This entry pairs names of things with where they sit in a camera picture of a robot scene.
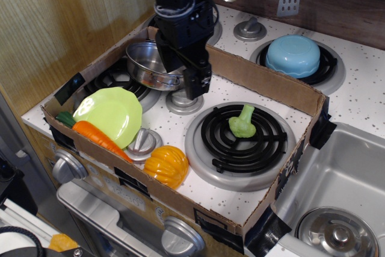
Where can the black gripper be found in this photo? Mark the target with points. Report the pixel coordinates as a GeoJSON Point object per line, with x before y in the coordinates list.
{"type": "Point", "coordinates": [182, 36]}

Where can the light green plastic plate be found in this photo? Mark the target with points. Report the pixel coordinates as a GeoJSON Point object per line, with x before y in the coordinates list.
{"type": "Point", "coordinates": [115, 111]}

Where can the orange toy carrot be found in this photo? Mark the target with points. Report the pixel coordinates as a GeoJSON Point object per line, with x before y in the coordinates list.
{"type": "Point", "coordinates": [92, 133]}

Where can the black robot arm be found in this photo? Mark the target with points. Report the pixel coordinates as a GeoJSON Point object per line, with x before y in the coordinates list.
{"type": "Point", "coordinates": [181, 5]}

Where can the centre grey stove knob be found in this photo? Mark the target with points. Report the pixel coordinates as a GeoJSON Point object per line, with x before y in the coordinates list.
{"type": "Point", "coordinates": [178, 103]}

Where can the grey stove knob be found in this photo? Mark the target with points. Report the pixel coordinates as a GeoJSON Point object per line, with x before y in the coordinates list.
{"type": "Point", "coordinates": [178, 103]}
{"type": "Point", "coordinates": [250, 31]}
{"type": "Point", "coordinates": [145, 142]}

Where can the small steel pot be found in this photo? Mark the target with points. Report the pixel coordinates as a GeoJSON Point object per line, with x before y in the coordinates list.
{"type": "Point", "coordinates": [146, 67]}

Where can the front left black burner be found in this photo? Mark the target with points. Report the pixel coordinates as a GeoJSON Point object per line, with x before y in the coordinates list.
{"type": "Point", "coordinates": [118, 76]}

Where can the back grey stove knob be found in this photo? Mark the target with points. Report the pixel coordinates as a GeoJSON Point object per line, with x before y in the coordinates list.
{"type": "Point", "coordinates": [250, 31]}

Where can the green toy broccoli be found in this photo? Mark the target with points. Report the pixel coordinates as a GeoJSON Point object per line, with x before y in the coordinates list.
{"type": "Point", "coordinates": [241, 126]}

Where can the front grey stove knob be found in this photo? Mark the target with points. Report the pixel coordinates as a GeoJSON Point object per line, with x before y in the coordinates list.
{"type": "Point", "coordinates": [145, 142]}

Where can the orange toy pumpkin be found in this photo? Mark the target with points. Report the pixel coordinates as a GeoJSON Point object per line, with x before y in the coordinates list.
{"type": "Point", "coordinates": [168, 165]}

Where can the front right black burner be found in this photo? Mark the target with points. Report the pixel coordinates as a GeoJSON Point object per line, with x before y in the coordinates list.
{"type": "Point", "coordinates": [238, 164]}

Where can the light blue plastic bowl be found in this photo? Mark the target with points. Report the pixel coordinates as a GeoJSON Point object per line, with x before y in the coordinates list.
{"type": "Point", "coordinates": [293, 55]}

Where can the brown cardboard fence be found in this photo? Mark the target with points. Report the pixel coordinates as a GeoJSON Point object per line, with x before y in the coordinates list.
{"type": "Point", "coordinates": [226, 220]}

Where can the back right black burner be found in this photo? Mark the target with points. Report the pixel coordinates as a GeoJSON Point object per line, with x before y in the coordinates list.
{"type": "Point", "coordinates": [328, 78]}

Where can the left oven dial knob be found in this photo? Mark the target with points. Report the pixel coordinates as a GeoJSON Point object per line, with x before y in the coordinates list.
{"type": "Point", "coordinates": [67, 167]}

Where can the oven dial knob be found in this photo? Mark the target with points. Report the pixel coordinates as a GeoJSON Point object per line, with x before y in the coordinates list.
{"type": "Point", "coordinates": [67, 167]}
{"type": "Point", "coordinates": [180, 239]}

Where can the right oven dial knob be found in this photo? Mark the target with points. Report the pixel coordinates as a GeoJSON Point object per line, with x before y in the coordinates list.
{"type": "Point", "coordinates": [180, 239]}

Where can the silver oven door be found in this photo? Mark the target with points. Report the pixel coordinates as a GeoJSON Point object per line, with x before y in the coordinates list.
{"type": "Point", "coordinates": [124, 230]}

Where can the steel sink basin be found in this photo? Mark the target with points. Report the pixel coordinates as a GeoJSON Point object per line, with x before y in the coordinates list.
{"type": "Point", "coordinates": [346, 173]}

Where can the orange object lower left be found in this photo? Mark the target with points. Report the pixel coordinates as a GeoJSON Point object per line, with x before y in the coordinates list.
{"type": "Point", "coordinates": [62, 242]}

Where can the steel pot lid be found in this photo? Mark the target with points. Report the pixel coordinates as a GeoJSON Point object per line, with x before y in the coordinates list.
{"type": "Point", "coordinates": [337, 232]}

